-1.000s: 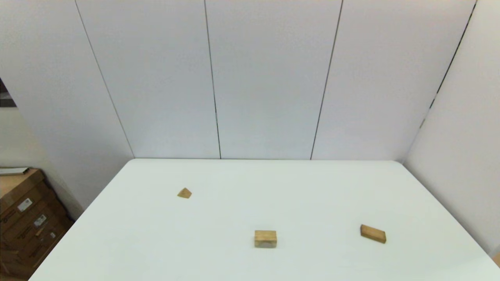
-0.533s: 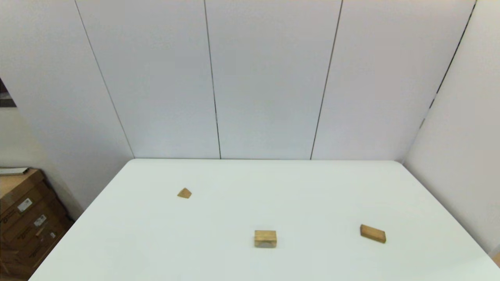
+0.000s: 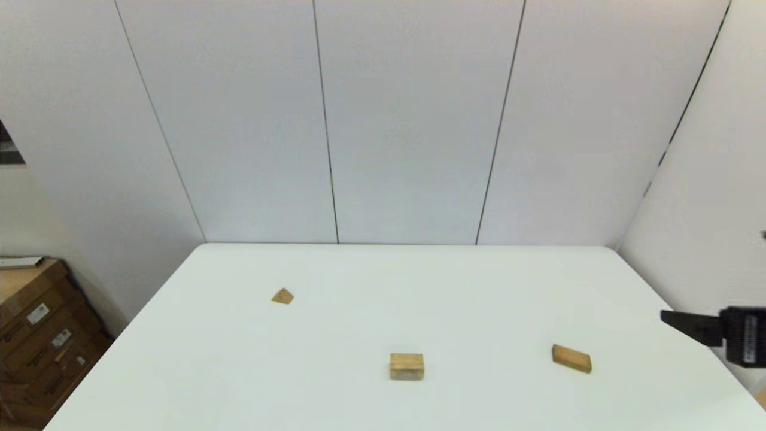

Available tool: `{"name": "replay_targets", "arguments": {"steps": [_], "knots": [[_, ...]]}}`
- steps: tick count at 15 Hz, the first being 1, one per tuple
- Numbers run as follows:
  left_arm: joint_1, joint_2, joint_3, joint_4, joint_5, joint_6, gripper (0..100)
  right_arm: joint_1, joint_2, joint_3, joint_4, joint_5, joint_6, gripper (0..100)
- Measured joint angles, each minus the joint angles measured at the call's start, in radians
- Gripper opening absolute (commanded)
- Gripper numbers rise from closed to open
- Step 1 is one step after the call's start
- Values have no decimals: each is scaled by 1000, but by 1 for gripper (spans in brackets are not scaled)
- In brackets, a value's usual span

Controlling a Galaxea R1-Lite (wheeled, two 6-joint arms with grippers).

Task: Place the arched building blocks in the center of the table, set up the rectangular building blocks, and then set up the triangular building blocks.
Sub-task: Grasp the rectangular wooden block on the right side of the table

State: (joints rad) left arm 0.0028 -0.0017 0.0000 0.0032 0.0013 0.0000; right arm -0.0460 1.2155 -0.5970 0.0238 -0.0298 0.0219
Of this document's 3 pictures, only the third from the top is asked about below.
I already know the rectangular wooden building block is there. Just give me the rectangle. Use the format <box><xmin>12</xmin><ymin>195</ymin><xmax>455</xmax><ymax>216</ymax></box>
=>
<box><xmin>552</xmin><ymin>344</ymin><xmax>592</xmax><ymax>374</ymax></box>

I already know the brown cardboard box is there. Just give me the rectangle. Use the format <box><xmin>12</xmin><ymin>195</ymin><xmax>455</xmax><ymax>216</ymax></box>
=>
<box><xmin>0</xmin><ymin>341</ymin><xmax>114</xmax><ymax>429</ymax></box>
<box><xmin>0</xmin><ymin>299</ymin><xmax>98</xmax><ymax>390</ymax></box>
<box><xmin>0</xmin><ymin>259</ymin><xmax>77</xmax><ymax>348</ymax></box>

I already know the dark wall picture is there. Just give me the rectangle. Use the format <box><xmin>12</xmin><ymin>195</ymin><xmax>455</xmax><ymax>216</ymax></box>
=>
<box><xmin>0</xmin><ymin>120</ymin><xmax>26</xmax><ymax>166</ymax></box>

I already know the arched wooden building block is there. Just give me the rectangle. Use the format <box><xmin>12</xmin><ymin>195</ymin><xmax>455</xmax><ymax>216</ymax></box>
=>
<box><xmin>390</xmin><ymin>353</ymin><xmax>425</xmax><ymax>381</ymax></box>

